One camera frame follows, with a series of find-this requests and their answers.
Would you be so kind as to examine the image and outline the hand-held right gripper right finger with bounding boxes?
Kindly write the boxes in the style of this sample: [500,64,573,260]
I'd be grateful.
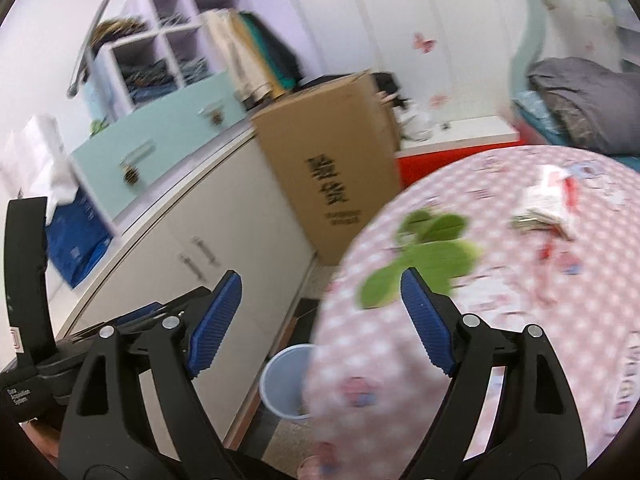
[400,266,589,480]

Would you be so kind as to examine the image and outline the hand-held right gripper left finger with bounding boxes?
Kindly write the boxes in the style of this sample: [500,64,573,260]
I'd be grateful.
[57,270,244,472]

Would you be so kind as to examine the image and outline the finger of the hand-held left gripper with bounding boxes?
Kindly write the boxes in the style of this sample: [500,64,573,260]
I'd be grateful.
[60,286,213,348]

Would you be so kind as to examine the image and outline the green leaves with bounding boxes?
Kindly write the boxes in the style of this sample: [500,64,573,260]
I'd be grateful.
[360,210,485,311]

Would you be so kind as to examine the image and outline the light blue bin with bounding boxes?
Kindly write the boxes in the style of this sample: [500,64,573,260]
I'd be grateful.
[259,344,317,420]

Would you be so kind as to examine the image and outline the blue plastic bag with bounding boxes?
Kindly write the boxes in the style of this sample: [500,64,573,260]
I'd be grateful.
[44,187,113,290]

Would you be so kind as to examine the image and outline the round table pink tablecloth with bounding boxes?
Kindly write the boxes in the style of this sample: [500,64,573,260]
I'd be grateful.
[302,145,640,468]

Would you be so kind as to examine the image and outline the white curved cabinet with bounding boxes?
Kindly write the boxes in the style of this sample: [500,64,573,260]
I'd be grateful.
[52,122,321,446]

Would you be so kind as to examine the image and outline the red and white bench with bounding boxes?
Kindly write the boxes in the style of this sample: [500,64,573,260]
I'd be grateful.
[395,115,523,196]

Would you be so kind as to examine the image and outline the white and red packet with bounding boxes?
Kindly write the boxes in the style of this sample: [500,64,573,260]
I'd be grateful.
[510,165,581,241]

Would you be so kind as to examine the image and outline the brown cardboard box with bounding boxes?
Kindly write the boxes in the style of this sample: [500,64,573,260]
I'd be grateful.
[250,71,403,267]

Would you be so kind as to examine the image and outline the mint green drawer cabinet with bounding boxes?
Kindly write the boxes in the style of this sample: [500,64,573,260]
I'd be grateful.
[70,70,248,223]

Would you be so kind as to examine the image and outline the white object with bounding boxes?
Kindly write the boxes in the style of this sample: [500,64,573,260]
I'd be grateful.
[400,102,434,143]

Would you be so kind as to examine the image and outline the white cubby shelf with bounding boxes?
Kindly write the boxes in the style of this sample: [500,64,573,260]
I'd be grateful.
[92,0,246,118]

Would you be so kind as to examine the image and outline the curved metal pipe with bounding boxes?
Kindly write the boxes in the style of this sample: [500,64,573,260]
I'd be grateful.
[67,0,136,98]

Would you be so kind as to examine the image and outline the dark object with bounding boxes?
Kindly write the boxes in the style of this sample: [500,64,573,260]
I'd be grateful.
[372,72,411,111]

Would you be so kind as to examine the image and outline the blue patterned bedsheet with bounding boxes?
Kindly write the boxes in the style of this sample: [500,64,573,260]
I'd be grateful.
[515,90,566,146]

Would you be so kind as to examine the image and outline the hanging beige garment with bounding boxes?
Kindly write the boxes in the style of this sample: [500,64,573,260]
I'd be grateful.
[202,10,261,106]

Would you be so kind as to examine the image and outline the grey blanket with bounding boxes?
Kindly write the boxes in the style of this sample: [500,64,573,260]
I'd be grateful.
[527,57,640,156]

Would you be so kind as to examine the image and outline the mint green bed headboard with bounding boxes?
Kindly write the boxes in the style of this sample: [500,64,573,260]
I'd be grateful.
[507,0,551,106]

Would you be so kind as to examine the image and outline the metal cabinet handle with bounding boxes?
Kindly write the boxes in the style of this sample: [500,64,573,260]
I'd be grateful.
[192,237,221,266]
[180,255,208,283]

